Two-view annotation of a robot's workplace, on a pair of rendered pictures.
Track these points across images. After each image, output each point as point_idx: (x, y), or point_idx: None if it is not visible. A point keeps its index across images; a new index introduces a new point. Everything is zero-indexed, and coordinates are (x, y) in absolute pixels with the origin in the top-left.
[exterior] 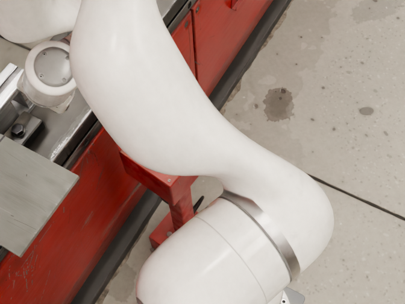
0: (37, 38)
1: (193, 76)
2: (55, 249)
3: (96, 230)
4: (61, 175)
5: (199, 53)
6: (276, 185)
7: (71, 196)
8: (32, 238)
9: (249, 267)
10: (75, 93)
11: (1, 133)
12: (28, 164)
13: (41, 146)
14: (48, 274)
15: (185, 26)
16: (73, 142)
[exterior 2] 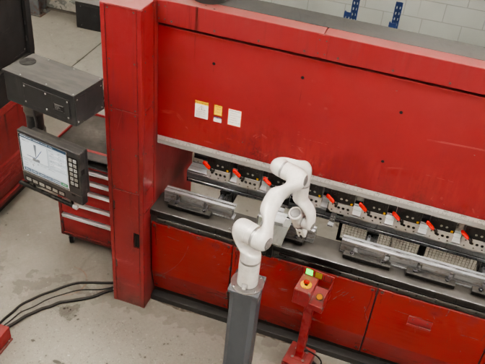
0: (294, 201)
1: (276, 206)
2: (267, 277)
3: (282, 300)
4: (279, 242)
5: (374, 313)
6: (263, 227)
7: (285, 270)
8: None
9: (247, 228)
10: (317, 250)
11: (294, 233)
12: (281, 235)
13: (294, 245)
14: None
15: (371, 289)
16: (299, 254)
